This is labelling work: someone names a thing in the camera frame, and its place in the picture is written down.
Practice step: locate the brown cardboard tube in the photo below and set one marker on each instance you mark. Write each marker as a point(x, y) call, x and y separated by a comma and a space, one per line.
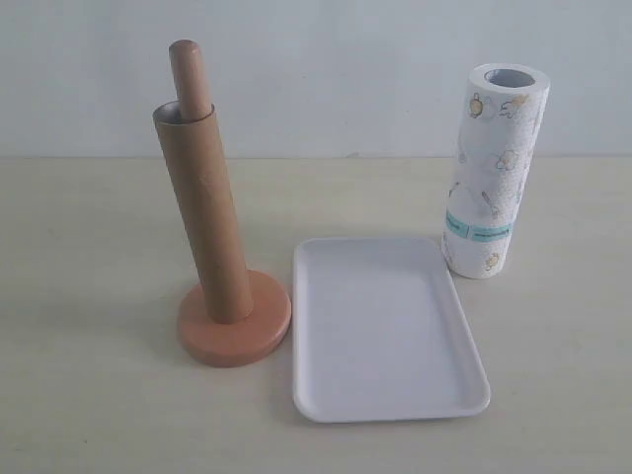
point(194, 156)

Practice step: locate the printed white paper towel roll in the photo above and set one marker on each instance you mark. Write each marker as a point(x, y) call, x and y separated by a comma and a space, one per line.
point(502, 113)

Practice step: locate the wooden paper towel holder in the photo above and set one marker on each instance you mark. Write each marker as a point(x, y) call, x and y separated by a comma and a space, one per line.
point(255, 336)

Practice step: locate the white rectangular plastic tray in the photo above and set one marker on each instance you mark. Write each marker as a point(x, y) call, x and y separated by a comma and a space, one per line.
point(379, 334)

